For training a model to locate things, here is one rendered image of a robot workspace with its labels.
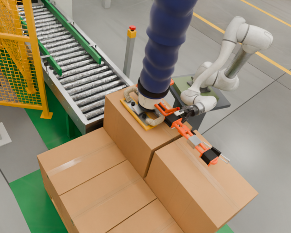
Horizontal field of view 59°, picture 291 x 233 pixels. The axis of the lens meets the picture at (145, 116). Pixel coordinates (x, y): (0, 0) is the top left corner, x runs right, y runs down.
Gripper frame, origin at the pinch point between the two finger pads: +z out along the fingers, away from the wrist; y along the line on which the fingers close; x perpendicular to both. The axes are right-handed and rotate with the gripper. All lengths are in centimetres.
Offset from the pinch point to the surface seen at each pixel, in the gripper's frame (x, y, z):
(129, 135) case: 20.1, 25.9, 19.9
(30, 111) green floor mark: 155, 109, 55
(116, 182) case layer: 4, 55, 39
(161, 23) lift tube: 21, -63, 11
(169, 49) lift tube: 17, -47, 4
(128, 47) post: 118, 27, -48
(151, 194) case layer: -18, 55, 22
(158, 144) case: -3.2, 14.6, 13.0
